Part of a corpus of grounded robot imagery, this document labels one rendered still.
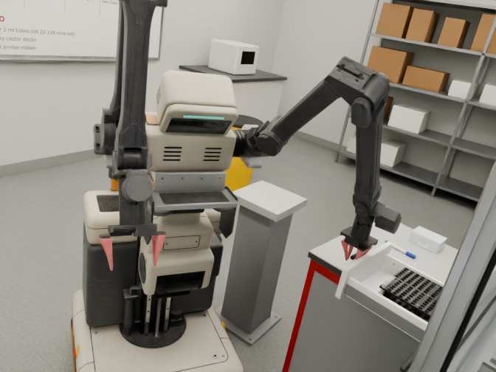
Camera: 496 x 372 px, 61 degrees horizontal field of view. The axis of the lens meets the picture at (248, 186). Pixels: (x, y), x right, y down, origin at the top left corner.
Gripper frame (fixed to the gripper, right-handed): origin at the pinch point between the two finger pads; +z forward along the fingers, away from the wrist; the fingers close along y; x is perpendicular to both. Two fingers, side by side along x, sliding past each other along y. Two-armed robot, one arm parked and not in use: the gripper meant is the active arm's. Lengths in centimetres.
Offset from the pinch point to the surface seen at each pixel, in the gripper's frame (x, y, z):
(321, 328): 13.9, -10.0, 43.4
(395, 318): -9.9, 20.8, 3.6
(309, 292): 14.1, -19.1, 31.6
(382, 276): 10.5, 7.3, 6.1
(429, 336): -52, 37, -26
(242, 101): 224, -267, 27
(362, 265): -2.6, 4.6, -1.8
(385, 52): 350, -179, -45
